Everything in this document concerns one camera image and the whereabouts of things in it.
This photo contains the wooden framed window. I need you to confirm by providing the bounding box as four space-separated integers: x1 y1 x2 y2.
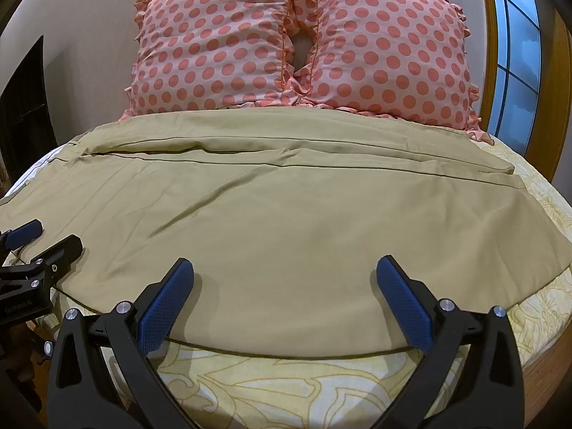
399 0 572 175

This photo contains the dark doorway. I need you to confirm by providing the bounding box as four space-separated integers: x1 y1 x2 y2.
0 36 59 164

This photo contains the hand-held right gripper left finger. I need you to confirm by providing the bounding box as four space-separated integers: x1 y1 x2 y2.
46 258 198 429

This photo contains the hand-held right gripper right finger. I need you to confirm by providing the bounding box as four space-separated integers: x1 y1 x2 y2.
374 255 526 429

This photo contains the yellow floral bed sheet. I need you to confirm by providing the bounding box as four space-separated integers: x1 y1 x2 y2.
0 140 572 429

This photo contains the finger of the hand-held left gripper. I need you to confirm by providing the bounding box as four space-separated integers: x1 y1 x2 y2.
0 234 84 287
0 219 44 260

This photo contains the pink polka dot pillow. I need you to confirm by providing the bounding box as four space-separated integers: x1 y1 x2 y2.
292 0 494 144
120 0 309 121

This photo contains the wooden bed frame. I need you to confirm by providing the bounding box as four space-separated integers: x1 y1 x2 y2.
521 295 572 429

